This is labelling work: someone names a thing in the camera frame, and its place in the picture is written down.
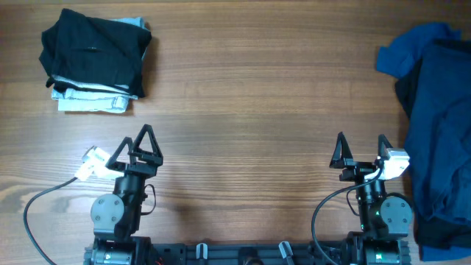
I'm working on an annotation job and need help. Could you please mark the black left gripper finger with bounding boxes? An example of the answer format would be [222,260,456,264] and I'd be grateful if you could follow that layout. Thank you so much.
[105,137,133,172]
[130,124,163,165]

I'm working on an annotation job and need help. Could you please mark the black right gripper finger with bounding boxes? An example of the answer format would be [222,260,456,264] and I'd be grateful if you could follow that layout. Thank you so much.
[378,134,392,160]
[329,132,354,169]

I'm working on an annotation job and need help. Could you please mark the black shorts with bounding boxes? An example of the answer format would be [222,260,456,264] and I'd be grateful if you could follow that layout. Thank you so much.
[38,7,153,99]

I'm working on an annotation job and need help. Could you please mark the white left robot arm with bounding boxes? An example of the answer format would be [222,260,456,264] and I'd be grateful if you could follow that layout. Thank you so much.
[83,124,163,265]

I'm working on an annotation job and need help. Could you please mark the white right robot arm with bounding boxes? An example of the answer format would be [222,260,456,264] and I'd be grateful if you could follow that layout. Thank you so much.
[330,132,413,264]

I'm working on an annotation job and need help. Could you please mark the folded light blue denim garment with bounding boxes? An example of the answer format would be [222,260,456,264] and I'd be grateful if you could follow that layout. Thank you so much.
[51,15,148,114]

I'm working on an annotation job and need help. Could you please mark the dark blue garment pile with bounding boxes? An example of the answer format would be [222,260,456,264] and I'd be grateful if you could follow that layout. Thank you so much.
[376,22,470,261]

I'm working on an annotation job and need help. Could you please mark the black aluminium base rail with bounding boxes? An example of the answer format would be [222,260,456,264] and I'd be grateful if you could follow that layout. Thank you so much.
[83,241,411,265]

